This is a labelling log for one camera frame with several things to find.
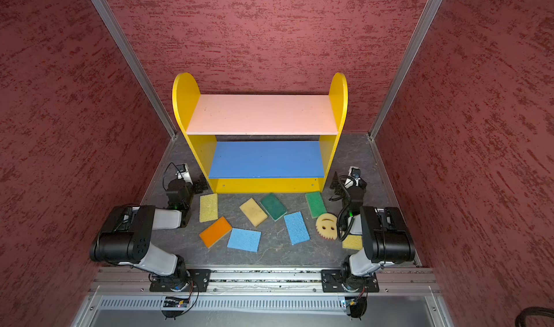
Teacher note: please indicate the yellow sponge near right arm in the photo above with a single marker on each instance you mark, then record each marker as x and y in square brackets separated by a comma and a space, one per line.
[352, 242]

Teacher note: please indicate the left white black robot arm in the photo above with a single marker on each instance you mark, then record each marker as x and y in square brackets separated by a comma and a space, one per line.
[125, 237]

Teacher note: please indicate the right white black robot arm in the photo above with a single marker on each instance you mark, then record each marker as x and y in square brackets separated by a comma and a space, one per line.
[385, 238]

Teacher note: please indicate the yellow shelf with coloured boards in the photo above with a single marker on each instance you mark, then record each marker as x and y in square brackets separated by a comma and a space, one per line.
[257, 144]

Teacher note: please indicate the yellow sponge near left arm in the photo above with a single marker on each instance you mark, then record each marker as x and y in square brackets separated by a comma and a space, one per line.
[208, 208]

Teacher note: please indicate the light blue sponge right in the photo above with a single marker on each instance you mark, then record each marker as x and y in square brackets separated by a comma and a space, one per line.
[296, 228]

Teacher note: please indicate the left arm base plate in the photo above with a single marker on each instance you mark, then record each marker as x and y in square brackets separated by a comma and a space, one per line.
[188, 281]

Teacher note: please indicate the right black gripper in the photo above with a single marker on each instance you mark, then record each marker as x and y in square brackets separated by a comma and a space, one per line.
[343, 188]

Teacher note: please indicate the light blue sponge left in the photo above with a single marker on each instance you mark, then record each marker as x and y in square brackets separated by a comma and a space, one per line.
[244, 240]

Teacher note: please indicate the bright green sponge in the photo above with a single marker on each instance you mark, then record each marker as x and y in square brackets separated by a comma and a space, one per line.
[316, 204]

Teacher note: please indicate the aluminium mounting rail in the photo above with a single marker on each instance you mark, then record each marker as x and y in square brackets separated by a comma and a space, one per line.
[219, 280]

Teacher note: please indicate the dark green sponge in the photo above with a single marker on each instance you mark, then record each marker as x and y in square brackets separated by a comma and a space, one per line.
[273, 207]

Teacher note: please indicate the light blue sponge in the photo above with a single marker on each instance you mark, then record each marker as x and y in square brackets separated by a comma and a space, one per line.
[244, 240]
[296, 228]

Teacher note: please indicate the orange sponge on table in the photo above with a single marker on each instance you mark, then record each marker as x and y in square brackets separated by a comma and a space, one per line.
[215, 232]

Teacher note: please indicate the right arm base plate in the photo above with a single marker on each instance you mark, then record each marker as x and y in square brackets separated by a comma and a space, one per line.
[334, 280]

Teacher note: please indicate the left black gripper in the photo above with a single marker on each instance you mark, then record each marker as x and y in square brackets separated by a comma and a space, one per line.
[193, 187]

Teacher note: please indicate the round smiley face sponge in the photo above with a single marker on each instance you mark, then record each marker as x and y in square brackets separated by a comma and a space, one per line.
[326, 226]

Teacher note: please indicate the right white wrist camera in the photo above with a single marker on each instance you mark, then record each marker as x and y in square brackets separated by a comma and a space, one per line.
[355, 175]

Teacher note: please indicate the tan orange-backed sponge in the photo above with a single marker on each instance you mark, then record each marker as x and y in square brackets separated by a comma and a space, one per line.
[253, 212]

